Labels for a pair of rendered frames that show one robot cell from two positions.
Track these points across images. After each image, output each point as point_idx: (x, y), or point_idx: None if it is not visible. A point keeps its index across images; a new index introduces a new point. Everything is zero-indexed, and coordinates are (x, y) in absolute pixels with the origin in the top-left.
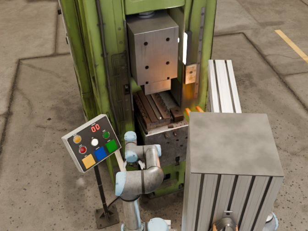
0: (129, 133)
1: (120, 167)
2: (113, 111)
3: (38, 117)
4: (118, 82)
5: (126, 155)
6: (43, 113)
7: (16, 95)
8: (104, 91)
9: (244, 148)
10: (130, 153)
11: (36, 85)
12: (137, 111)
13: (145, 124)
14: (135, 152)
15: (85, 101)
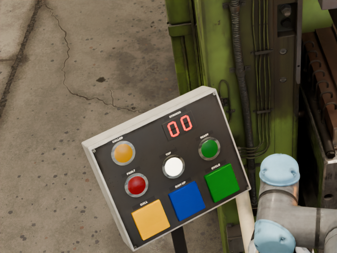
0: (276, 159)
1: (243, 236)
2: (240, 81)
3: (78, 72)
4: None
5: (259, 235)
6: (91, 66)
7: (42, 20)
8: (220, 21)
9: None
10: (273, 230)
11: (86, 2)
12: (311, 87)
13: (331, 128)
14: (291, 231)
15: (173, 44)
